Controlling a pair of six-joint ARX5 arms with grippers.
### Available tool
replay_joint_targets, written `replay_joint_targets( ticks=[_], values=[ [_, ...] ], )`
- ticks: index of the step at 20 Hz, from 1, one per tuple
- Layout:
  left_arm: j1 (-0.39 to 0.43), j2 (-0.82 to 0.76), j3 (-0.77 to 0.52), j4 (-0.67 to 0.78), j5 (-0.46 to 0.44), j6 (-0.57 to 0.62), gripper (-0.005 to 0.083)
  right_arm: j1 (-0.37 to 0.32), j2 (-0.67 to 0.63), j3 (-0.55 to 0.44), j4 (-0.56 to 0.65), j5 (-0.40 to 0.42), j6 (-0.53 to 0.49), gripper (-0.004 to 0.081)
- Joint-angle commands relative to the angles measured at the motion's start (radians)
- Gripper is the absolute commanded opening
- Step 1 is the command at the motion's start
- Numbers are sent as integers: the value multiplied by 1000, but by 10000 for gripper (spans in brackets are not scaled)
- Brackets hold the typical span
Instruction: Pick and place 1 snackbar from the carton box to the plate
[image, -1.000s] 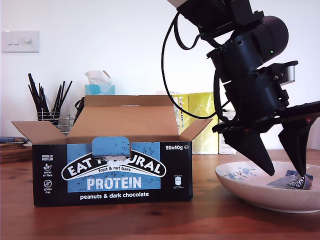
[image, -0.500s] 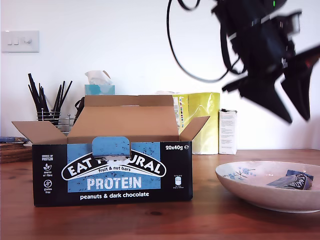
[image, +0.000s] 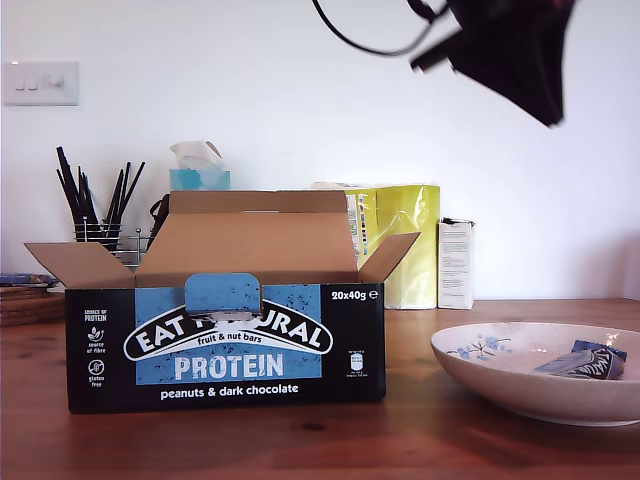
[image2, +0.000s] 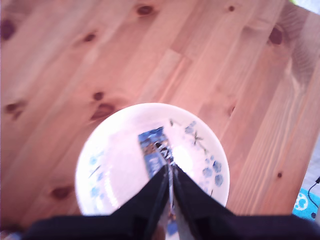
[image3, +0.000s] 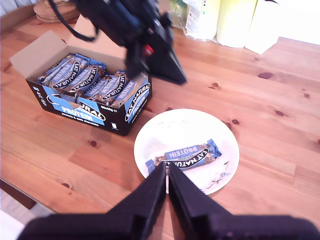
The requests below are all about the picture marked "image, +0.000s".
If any Eat Natural protein snack bar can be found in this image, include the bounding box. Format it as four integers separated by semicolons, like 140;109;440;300
533;339;629;381

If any Eat Natural protein carton box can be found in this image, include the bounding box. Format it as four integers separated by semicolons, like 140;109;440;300
23;190;422;415

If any small white printed carton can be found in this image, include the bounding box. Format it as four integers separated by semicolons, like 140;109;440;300
437;216;476;310

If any pale plate with blue flowers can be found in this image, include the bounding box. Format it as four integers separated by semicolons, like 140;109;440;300
430;322;640;427

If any teal tissue box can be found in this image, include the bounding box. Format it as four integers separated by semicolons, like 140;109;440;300
168;168;232;192

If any yellow plastic wrapped package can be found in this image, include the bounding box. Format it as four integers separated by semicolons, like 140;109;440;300
312;182;442;311

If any black looped handle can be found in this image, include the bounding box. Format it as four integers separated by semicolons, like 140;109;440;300
148;194;172;239

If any white light switch plate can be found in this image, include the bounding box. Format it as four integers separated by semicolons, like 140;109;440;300
3;60;80;107

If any chrome wire holder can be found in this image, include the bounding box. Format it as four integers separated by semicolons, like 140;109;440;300
73;219;154;266

